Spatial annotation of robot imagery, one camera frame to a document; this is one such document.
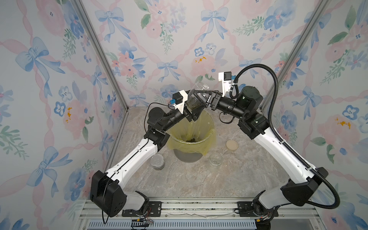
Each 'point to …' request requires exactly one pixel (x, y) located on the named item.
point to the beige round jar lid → (232, 144)
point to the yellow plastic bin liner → (197, 136)
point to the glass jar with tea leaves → (215, 158)
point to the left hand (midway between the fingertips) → (200, 97)
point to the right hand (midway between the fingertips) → (198, 92)
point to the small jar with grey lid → (157, 161)
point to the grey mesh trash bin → (187, 157)
